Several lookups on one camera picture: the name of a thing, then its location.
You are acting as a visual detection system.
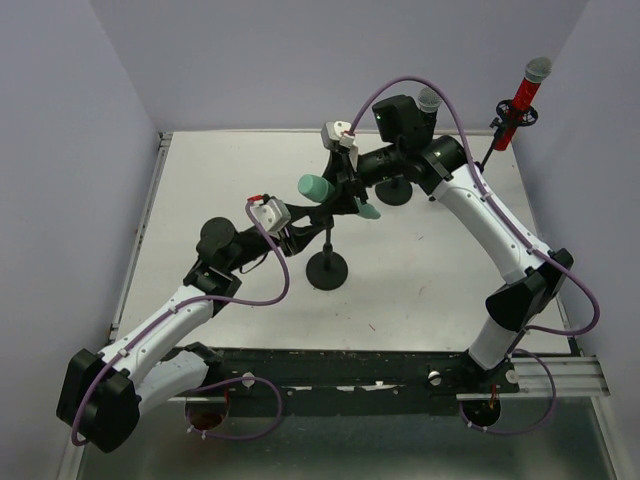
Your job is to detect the red rhinestone microphone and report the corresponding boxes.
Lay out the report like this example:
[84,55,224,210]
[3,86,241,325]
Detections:
[492,56,554,152]

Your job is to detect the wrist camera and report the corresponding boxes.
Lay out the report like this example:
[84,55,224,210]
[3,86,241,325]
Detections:
[250,197,292,237]
[321,121,359,169]

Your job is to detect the teal microphone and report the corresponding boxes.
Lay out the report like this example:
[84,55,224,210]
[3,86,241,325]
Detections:
[297,174,381,220]

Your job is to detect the black microphone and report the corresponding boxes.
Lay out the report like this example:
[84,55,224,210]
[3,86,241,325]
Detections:
[417,87,442,135]

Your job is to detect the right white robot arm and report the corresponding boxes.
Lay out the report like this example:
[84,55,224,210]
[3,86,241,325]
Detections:
[298,88,573,371]

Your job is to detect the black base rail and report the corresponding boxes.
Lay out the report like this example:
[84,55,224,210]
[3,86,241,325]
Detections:
[169,347,521,419]

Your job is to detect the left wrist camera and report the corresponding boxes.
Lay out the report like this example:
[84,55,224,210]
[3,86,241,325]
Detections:
[250,197,292,237]

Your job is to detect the black round-base stand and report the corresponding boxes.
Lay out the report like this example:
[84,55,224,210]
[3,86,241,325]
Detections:
[305,216,349,291]
[375,177,413,206]

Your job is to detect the black tripod shock-mount stand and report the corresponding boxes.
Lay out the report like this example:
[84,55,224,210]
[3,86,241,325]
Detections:
[476,98,538,173]

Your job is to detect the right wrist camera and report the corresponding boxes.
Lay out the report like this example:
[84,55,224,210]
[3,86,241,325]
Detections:
[321,121,359,169]

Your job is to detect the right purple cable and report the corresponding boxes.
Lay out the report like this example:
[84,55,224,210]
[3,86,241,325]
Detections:
[349,75,601,436]

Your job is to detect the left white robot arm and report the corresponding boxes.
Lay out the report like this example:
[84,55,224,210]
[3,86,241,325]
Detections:
[56,195,332,453]

